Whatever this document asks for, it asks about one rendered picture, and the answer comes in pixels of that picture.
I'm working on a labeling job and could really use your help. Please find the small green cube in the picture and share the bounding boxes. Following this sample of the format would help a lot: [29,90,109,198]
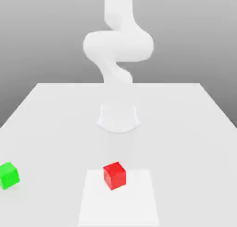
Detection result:
[0,161,20,190]

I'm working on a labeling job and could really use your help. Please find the small red cube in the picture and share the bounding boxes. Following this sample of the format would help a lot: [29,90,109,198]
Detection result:
[103,161,127,191]

